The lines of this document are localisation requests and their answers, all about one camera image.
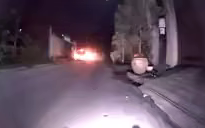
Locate dark bushes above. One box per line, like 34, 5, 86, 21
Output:
0, 13, 50, 68

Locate grey asphalt road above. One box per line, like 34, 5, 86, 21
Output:
0, 60, 173, 128

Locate pale wall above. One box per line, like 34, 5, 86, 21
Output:
47, 26, 77, 62

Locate tree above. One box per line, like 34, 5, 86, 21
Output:
110, 0, 159, 65

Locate building with pale column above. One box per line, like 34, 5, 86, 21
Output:
149, 0, 205, 69

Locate white sign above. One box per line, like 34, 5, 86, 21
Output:
158, 17, 167, 36

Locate grey concrete pavement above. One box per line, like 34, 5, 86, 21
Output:
126, 64, 205, 128

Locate large pale pot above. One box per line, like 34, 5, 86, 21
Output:
130, 53, 149, 76

